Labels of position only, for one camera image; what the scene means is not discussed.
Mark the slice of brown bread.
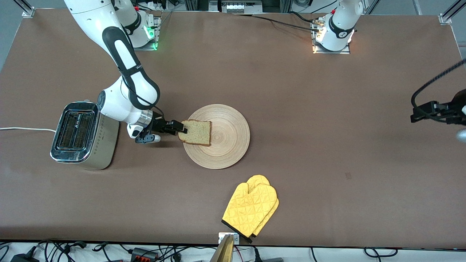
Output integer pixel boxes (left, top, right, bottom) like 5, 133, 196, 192
178, 119, 212, 147

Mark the round wooden plate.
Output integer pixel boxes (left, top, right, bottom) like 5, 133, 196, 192
183, 104, 250, 170

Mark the silver two-slot toaster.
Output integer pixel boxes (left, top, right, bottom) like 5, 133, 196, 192
50, 100, 120, 170

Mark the yellow quilted oven mitt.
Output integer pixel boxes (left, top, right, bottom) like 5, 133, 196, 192
222, 182, 278, 239
238, 175, 280, 243

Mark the black and red connector block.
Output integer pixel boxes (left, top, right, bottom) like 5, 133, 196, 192
130, 247, 159, 261

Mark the gold metal bar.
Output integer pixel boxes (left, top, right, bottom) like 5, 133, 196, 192
209, 235, 234, 262

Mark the white power strip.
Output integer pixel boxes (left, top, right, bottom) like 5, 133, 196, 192
217, 0, 263, 14

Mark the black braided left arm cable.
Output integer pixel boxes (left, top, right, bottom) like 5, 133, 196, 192
411, 58, 466, 113

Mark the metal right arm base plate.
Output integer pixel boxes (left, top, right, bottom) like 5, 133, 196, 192
131, 15, 161, 51

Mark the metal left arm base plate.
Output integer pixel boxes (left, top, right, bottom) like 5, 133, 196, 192
311, 16, 352, 55

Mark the aluminium frame profile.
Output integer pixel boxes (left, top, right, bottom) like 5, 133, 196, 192
439, 0, 466, 25
14, 0, 36, 18

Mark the small silver metal bracket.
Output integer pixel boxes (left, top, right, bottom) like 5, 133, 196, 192
218, 233, 240, 245

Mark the white toaster power cord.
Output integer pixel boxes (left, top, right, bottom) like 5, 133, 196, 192
0, 127, 57, 133

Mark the thin black table cable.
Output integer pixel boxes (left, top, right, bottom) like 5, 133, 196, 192
233, 14, 321, 33

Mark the thick black table cable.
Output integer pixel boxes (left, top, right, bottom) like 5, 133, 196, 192
289, 11, 321, 24

